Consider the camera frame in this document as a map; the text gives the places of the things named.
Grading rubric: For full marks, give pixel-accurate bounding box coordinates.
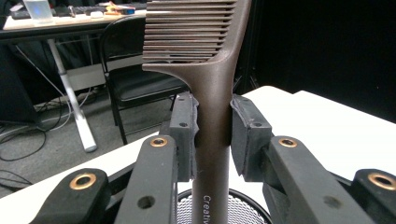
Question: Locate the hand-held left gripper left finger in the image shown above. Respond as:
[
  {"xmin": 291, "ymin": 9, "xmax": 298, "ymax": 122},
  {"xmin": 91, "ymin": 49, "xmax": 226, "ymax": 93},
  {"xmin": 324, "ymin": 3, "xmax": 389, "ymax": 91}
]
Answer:
[{"xmin": 160, "ymin": 91, "xmax": 200, "ymax": 183}]

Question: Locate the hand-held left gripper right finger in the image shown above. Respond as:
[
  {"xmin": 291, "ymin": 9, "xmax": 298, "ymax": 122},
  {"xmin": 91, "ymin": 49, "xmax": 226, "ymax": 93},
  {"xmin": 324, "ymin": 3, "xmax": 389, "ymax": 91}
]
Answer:
[{"xmin": 230, "ymin": 93, "xmax": 275, "ymax": 183}]

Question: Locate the dark brown comb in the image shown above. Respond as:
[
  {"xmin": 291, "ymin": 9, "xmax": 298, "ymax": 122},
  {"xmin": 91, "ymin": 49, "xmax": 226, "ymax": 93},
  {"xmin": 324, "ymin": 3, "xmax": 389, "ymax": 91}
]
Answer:
[{"xmin": 141, "ymin": 0, "xmax": 253, "ymax": 224}]

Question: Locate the black mesh pen cup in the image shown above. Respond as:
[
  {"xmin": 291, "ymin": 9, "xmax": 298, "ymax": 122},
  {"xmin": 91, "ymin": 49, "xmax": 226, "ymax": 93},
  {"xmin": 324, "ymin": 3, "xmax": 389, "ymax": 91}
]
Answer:
[{"xmin": 177, "ymin": 188, "xmax": 274, "ymax": 224}]

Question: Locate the black folding chair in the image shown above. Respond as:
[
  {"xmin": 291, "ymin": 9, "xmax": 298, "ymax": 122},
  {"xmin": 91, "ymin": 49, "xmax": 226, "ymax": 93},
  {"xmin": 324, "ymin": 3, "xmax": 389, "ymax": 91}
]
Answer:
[{"xmin": 99, "ymin": 15, "xmax": 191, "ymax": 146}]

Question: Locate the white table cover sheet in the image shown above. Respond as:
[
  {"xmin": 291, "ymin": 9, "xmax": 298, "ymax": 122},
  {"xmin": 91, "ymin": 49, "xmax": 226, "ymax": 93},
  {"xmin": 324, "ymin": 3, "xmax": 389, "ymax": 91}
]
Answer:
[{"xmin": 0, "ymin": 85, "xmax": 396, "ymax": 224}]

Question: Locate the beige desk with white legs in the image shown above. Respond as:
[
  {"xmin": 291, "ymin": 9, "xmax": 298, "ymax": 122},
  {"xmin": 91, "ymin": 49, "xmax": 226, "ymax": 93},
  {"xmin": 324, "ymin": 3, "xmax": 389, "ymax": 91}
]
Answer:
[{"xmin": 0, "ymin": 8, "xmax": 148, "ymax": 153}]

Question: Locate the orange and blue desk item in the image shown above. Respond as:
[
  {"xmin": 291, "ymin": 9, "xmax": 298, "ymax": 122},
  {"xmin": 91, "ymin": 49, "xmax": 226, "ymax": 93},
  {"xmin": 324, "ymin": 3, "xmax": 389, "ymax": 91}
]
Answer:
[{"xmin": 104, "ymin": 1, "xmax": 136, "ymax": 16}]

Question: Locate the translucent plastic box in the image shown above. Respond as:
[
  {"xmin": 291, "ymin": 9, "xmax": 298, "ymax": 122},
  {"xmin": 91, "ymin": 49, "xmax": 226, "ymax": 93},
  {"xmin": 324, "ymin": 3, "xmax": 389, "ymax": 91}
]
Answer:
[{"xmin": 21, "ymin": 0, "xmax": 54, "ymax": 25}]

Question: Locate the black floor cable bundle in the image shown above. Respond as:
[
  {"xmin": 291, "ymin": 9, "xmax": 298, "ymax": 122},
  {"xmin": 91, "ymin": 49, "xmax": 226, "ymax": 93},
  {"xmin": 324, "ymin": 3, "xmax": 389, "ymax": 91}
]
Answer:
[{"xmin": 0, "ymin": 87, "xmax": 92, "ymax": 190}]

